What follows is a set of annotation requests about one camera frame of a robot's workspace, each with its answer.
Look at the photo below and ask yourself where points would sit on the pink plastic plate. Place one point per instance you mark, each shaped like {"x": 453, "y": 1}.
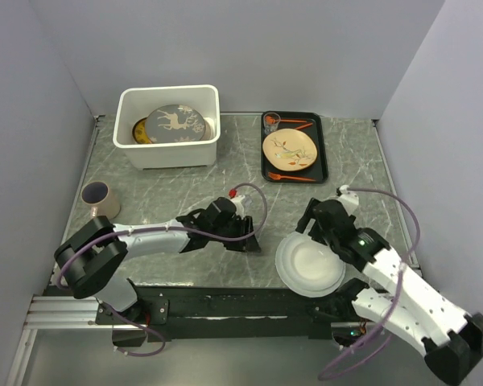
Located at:
{"x": 208, "y": 130}

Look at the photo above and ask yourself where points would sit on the orange plastic fork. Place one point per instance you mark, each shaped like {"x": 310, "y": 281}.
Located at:
{"x": 275, "y": 176}

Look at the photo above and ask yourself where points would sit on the clear drinking glass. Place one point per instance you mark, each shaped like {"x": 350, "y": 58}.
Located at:
{"x": 270, "y": 128}

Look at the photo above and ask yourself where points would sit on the white bottom plate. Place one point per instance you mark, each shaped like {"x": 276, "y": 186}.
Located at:
{"x": 312, "y": 289}

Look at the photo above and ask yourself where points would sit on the black serving tray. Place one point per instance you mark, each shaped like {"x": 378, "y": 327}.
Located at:
{"x": 319, "y": 169}

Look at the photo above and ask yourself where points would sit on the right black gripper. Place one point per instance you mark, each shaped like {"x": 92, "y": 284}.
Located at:
{"x": 303, "y": 220}

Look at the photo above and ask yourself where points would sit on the white plastic bin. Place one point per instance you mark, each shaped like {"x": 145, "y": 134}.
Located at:
{"x": 137, "y": 103}

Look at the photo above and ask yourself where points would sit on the orange plastic knife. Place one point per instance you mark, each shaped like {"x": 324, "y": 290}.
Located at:
{"x": 304, "y": 126}

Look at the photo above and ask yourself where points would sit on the yellow patterned small plate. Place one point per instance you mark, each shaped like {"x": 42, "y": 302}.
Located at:
{"x": 139, "y": 133}

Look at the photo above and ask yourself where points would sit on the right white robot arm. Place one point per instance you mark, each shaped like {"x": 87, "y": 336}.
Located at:
{"x": 449, "y": 338}

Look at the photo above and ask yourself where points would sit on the orange plastic spoon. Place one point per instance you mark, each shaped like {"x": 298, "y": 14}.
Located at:
{"x": 294, "y": 120}

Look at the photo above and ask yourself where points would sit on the beige bird pattern plate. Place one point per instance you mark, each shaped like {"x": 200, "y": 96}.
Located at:
{"x": 289, "y": 150}

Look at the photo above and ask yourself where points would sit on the white ribbed deep plate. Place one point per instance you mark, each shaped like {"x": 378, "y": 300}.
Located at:
{"x": 298, "y": 256}

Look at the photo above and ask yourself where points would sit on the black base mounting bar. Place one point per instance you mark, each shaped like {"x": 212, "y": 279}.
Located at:
{"x": 228, "y": 313}

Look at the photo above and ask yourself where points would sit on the cream green leaf plate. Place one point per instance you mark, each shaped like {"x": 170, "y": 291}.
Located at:
{"x": 214, "y": 128}

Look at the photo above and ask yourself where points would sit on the dark brown rimmed plate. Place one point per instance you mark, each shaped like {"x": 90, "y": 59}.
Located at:
{"x": 175, "y": 123}

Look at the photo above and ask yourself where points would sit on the pink ceramic mug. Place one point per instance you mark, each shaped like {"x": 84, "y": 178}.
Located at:
{"x": 101, "y": 200}

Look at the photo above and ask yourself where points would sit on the aluminium frame rail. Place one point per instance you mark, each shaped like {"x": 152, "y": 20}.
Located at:
{"x": 61, "y": 313}

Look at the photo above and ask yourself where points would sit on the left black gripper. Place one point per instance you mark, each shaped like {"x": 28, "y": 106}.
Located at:
{"x": 245, "y": 229}

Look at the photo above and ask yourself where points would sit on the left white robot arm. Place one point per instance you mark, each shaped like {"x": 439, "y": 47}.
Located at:
{"x": 89, "y": 260}

